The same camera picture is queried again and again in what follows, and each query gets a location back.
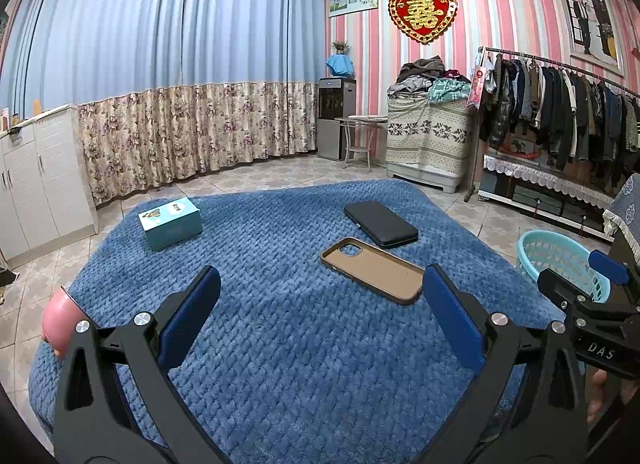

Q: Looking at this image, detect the light blue plastic basket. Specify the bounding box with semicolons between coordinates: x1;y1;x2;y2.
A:
517;230;611;302

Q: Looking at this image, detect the wall poster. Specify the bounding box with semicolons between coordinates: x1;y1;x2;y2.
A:
552;0;626;77

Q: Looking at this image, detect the pile of folded clothes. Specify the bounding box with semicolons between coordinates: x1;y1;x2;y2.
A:
387;56;471;102

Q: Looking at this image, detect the low glass door cabinet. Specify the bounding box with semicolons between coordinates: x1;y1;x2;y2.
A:
477;154;618;242

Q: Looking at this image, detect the pink round object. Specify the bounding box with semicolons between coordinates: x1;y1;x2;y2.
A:
42;289;83;357

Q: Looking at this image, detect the small round side table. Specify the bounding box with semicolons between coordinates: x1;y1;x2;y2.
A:
334;114;390;172

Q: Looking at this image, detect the brown phone case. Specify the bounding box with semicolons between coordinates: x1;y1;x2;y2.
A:
320;237;426;305

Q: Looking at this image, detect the blue cloth cover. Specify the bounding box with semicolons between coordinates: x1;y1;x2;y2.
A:
326;54;355;78

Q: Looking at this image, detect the pink hanging bag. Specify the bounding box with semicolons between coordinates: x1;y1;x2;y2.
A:
466;56;493;107

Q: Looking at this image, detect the black leather wallet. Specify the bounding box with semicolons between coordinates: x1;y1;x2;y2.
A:
343;201;419;249

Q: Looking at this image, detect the blue and floral curtain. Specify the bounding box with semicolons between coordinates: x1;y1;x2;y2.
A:
0;0;328;205

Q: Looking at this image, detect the printed cardboard box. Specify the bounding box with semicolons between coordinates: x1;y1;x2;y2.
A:
500;136;543;162

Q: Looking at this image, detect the grey water dispenser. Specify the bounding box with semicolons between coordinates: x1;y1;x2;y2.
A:
318;78;357;161

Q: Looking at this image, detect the white lace cloth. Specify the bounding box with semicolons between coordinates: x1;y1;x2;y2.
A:
482;154;616;207

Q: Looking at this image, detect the row of hanging clothes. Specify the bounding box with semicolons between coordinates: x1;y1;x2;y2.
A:
480;54;640;189

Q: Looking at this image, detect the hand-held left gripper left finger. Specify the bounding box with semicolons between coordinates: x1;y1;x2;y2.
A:
52;265;231;464

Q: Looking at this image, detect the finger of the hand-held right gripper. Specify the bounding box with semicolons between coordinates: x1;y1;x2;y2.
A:
537;268;603;315
587;250;640;297

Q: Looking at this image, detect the metal clothes rack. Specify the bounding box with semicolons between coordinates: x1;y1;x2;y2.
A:
464;46;640;202

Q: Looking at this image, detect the red heart wall decoration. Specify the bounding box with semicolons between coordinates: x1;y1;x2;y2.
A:
388;0;458;44

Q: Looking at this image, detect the blue patterned fringed cloth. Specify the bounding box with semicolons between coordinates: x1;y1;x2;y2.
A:
602;173;640;239

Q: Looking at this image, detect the blue woven blanket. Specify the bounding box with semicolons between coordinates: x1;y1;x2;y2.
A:
27;179;586;455

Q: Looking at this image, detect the teal tissue box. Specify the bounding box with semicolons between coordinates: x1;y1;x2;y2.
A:
138;197;203;252

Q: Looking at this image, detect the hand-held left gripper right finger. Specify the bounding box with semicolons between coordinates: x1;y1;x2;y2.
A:
422;264;588;464

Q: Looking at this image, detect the person's right hand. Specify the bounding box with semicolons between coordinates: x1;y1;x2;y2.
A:
586;366;613;425

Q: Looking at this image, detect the white cupboard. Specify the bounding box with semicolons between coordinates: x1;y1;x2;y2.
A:
0;104;98;269

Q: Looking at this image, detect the patterned cloth cover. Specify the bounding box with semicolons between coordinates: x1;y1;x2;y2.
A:
386;94;473;175

